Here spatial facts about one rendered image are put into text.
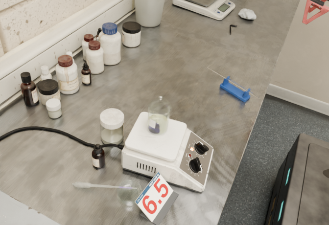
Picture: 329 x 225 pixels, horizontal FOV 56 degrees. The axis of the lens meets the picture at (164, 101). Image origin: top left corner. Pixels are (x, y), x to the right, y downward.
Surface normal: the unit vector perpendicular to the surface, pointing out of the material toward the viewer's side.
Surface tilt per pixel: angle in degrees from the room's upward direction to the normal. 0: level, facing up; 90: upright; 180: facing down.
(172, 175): 90
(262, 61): 0
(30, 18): 90
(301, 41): 90
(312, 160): 0
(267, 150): 0
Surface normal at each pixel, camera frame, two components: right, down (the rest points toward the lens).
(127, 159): -0.29, 0.62
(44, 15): 0.90, 0.36
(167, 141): 0.10, -0.74
